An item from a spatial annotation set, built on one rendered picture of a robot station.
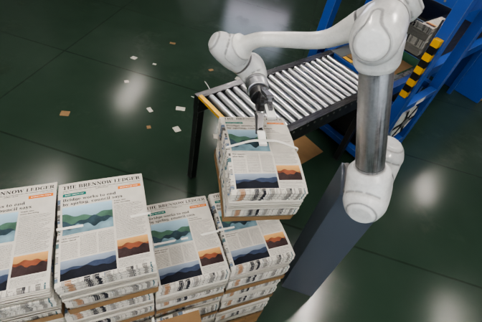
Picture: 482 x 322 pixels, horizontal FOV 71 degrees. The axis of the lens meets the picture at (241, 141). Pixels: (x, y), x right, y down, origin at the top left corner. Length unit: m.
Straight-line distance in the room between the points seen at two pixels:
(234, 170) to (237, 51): 0.44
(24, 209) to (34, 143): 1.77
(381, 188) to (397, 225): 1.74
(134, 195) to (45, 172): 1.61
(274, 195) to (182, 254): 0.45
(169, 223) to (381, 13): 1.08
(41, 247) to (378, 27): 1.13
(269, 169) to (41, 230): 0.77
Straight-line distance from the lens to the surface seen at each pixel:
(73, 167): 2.82
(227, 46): 1.30
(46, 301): 1.23
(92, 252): 1.19
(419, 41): 3.45
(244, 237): 1.48
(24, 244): 1.25
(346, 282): 2.53
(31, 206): 1.32
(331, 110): 2.31
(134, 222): 1.22
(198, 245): 1.44
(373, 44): 0.96
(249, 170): 1.23
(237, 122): 1.41
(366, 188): 1.26
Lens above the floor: 2.10
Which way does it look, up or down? 44 degrees down
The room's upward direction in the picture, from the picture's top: 14 degrees clockwise
